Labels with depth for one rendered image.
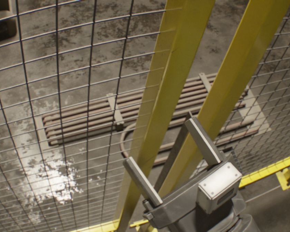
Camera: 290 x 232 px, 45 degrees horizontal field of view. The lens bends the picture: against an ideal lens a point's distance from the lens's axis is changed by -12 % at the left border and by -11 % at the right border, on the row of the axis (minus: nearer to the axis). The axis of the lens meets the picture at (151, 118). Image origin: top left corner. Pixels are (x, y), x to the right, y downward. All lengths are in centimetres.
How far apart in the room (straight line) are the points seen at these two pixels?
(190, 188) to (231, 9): 278
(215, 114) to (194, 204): 45
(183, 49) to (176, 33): 4
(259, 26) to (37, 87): 190
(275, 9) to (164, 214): 37
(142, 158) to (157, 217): 49
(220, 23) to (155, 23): 52
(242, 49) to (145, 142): 29
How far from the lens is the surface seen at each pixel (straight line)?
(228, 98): 80
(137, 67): 249
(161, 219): 41
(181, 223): 41
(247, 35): 67
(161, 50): 61
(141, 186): 42
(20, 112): 230
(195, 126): 44
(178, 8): 52
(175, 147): 156
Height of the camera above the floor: 194
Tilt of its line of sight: 58 degrees down
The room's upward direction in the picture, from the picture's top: 17 degrees clockwise
